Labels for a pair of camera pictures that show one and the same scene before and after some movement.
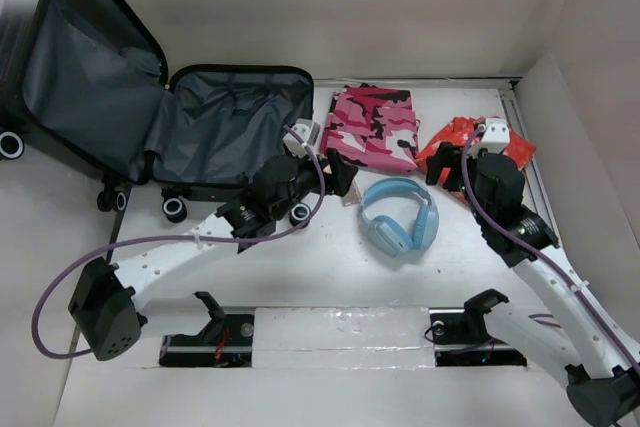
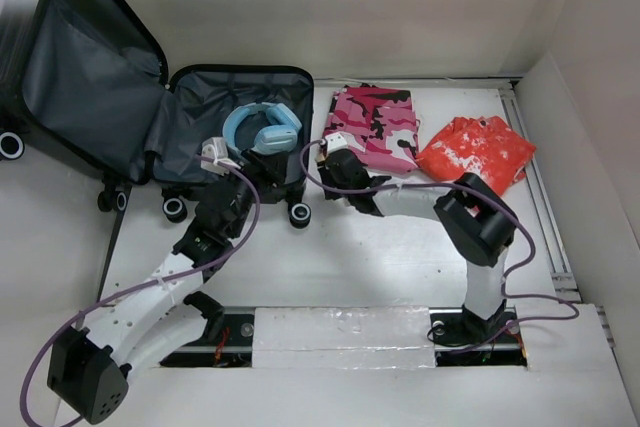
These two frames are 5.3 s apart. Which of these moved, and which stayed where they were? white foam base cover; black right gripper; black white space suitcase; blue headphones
Moved: blue headphones; black right gripper
Stayed: white foam base cover; black white space suitcase
